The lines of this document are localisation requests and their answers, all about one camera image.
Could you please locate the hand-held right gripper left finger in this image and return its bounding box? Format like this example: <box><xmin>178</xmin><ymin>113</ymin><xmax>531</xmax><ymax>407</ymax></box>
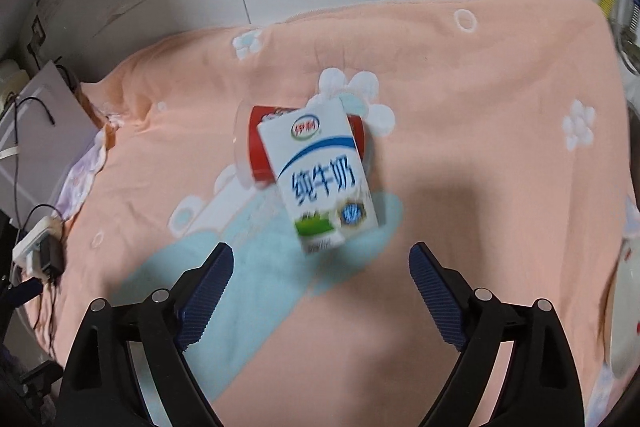
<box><xmin>55</xmin><ymin>242</ymin><xmax>236</xmax><ymax>427</ymax></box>

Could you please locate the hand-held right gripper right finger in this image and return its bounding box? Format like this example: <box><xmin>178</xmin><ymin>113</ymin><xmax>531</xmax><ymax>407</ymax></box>
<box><xmin>407</xmin><ymin>241</ymin><xmax>586</xmax><ymax>427</ymax></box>

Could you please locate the white milk carton green print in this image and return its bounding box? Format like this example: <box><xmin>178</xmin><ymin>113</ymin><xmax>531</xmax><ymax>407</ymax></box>
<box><xmin>255</xmin><ymin>99</ymin><xmax>377</xmax><ymax>256</ymax></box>

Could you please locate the peach flower print towel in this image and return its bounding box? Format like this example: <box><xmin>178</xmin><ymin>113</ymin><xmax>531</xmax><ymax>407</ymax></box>
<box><xmin>30</xmin><ymin>0</ymin><xmax>640</xmax><ymax>427</ymax></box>

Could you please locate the red plastic cup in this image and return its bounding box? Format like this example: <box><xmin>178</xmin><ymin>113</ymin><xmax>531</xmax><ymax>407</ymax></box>
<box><xmin>232</xmin><ymin>101</ymin><xmax>369</xmax><ymax>188</ymax></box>

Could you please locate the white power strip with plug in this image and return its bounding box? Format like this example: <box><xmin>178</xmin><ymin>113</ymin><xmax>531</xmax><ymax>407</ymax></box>
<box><xmin>11</xmin><ymin>214</ymin><xmax>67</xmax><ymax>282</ymax></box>

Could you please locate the pale printed cloth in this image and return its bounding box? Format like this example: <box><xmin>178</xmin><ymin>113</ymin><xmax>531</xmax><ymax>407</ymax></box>
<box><xmin>54</xmin><ymin>127</ymin><xmax>110</xmax><ymax>222</ymax></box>

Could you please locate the white bowl with fruit print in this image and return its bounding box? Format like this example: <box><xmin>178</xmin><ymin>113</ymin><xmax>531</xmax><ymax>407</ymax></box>
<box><xmin>601</xmin><ymin>227</ymin><xmax>640</xmax><ymax>380</ymax></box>

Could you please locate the white board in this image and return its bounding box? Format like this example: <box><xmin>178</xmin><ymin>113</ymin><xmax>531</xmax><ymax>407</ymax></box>
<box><xmin>0</xmin><ymin>59</ymin><xmax>104</xmax><ymax>228</ymax></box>

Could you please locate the metal water valve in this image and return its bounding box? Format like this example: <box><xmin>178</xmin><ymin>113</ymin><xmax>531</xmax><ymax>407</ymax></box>
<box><xmin>619</xmin><ymin>29</ymin><xmax>640</xmax><ymax>76</ymax></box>

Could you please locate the black cable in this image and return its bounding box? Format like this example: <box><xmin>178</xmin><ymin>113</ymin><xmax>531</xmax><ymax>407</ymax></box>
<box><xmin>10</xmin><ymin>96</ymin><xmax>61</xmax><ymax>233</ymax></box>

